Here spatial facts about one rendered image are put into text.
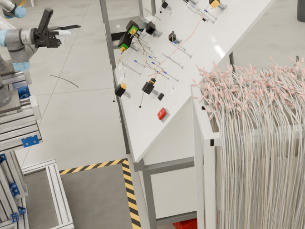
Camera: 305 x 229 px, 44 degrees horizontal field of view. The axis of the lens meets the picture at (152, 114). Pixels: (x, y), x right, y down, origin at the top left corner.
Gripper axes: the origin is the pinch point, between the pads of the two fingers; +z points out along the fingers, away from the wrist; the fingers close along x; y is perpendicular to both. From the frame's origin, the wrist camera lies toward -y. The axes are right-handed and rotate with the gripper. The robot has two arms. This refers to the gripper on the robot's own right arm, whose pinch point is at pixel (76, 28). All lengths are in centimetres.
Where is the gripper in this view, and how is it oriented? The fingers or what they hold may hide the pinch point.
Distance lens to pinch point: 170.2
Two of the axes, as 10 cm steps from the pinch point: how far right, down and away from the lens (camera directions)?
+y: 0.8, 9.1, 4.1
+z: 9.9, -0.4, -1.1
